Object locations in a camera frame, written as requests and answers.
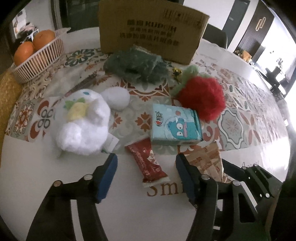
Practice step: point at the blue tissue pack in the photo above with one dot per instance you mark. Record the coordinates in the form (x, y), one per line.
(175, 125)

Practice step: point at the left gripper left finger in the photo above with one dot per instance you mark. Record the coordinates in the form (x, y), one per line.
(53, 220)

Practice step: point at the orange fruit front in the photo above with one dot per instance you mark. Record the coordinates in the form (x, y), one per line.
(24, 51)

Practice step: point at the orange fruit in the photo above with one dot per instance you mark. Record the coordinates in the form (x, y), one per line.
(43, 38)
(24, 51)

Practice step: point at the orange fruit back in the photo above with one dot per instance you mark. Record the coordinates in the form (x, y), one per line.
(43, 38)

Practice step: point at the red snack packet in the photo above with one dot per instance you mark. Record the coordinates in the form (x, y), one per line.
(144, 156)

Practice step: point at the dark green fuzzy cloth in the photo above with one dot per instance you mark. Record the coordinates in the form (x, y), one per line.
(137, 64)

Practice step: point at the brown biscuit packet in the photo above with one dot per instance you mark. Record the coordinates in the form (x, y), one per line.
(209, 162)

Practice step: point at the red plush strawberry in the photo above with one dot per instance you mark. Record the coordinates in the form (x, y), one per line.
(199, 92)

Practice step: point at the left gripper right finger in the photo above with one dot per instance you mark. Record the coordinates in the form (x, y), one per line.
(223, 210)

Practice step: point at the white plastic fruit basket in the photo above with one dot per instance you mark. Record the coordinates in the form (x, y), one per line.
(42, 59)

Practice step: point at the brown cardboard box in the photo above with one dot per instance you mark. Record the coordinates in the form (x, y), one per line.
(170, 30)

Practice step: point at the dark chair right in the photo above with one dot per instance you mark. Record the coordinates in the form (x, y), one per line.
(216, 36)

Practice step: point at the woven straw box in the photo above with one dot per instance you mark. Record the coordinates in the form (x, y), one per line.
(10, 92)

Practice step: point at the patterned table runner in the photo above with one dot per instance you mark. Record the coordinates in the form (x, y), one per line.
(251, 116)

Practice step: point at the white plush toy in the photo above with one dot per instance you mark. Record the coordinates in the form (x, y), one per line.
(81, 121)

